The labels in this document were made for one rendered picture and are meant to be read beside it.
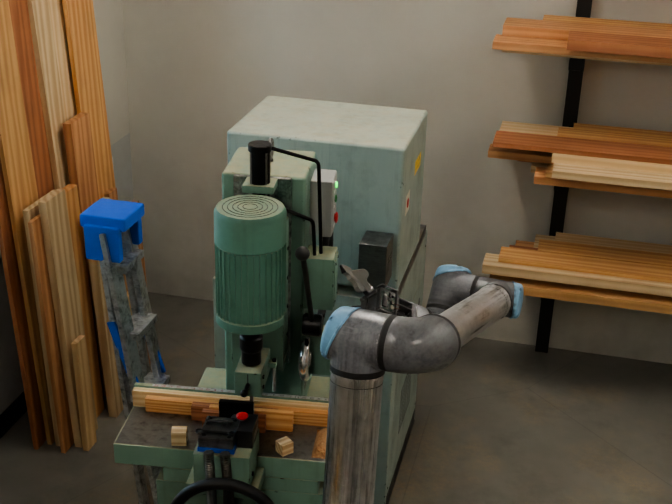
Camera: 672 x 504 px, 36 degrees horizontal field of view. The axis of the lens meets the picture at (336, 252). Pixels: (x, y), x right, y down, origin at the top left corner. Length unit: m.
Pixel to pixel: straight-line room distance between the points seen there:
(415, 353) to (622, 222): 2.85
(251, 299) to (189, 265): 2.83
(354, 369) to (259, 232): 0.49
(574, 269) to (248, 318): 2.16
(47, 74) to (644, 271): 2.51
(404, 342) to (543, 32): 2.35
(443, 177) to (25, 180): 1.90
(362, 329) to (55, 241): 2.04
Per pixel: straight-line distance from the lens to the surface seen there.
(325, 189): 2.77
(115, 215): 3.41
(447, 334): 2.13
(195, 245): 5.29
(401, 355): 2.08
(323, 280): 2.76
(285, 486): 2.70
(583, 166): 4.26
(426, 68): 4.69
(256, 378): 2.68
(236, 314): 2.56
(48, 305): 4.03
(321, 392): 3.10
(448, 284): 2.64
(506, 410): 4.59
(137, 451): 2.74
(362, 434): 2.19
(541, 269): 4.44
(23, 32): 4.05
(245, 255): 2.48
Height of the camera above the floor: 2.44
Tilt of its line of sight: 24 degrees down
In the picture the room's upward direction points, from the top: 2 degrees clockwise
